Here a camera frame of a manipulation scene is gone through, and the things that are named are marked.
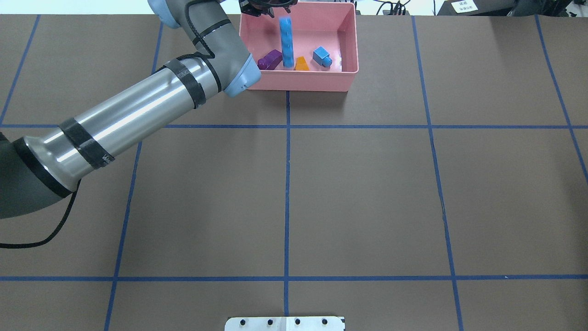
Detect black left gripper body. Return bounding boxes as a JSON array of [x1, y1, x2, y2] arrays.
[[239, 0, 297, 17]]

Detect long blue studded block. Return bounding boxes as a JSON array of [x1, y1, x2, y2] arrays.
[[279, 17, 294, 68]]

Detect orange sloped block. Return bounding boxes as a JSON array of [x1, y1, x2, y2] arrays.
[[294, 56, 310, 71]]

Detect small blue block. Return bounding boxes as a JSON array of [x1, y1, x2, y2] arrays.
[[312, 46, 333, 68]]

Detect black cables bundle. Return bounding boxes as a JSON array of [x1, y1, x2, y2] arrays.
[[374, 0, 412, 16]]

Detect pink plastic box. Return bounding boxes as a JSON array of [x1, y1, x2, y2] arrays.
[[239, 2, 359, 92]]

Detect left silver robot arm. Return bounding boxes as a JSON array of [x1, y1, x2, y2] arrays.
[[0, 0, 262, 219]]

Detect white paper label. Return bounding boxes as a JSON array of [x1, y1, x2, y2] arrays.
[[450, 0, 479, 13]]

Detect white metal mounting plate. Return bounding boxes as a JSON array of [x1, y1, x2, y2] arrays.
[[224, 316, 346, 331]]

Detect purple sloped block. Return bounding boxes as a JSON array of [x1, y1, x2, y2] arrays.
[[257, 50, 283, 70]]

